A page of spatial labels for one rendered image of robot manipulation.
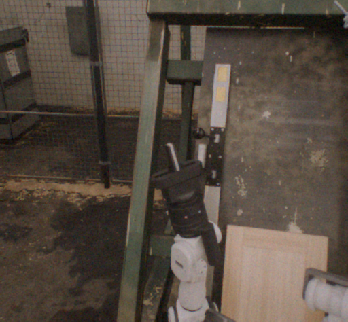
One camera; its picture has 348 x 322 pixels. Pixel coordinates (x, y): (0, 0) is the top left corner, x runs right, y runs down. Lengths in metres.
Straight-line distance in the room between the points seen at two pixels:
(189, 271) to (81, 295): 1.94
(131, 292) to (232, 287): 0.33
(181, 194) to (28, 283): 2.25
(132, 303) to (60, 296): 1.54
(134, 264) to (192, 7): 0.88
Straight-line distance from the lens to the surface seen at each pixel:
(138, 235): 1.23
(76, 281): 2.86
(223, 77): 1.25
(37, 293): 2.86
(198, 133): 1.09
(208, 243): 0.83
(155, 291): 1.62
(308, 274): 0.80
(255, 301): 1.27
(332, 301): 0.78
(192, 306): 1.02
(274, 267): 1.25
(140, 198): 1.22
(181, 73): 1.35
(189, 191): 0.81
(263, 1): 1.29
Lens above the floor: 1.97
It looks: 25 degrees down
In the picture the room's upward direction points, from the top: straight up
